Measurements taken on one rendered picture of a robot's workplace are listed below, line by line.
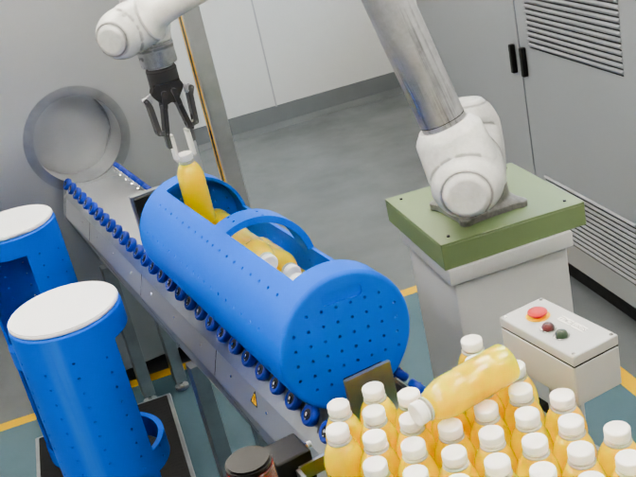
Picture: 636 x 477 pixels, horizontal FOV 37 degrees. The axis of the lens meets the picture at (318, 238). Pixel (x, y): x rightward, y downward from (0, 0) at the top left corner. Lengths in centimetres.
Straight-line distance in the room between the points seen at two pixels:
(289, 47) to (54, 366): 501
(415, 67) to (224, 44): 504
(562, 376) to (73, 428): 126
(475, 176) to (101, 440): 113
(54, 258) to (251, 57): 412
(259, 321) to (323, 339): 13
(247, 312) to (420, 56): 63
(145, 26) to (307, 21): 503
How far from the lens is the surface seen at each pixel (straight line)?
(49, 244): 314
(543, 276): 235
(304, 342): 177
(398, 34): 199
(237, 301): 193
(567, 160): 388
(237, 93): 707
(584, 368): 168
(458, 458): 148
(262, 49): 706
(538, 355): 174
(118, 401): 244
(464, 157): 202
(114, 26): 210
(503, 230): 224
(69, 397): 241
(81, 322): 234
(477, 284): 227
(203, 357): 240
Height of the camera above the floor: 199
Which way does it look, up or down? 23 degrees down
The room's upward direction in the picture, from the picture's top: 13 degrees counter-clockwise
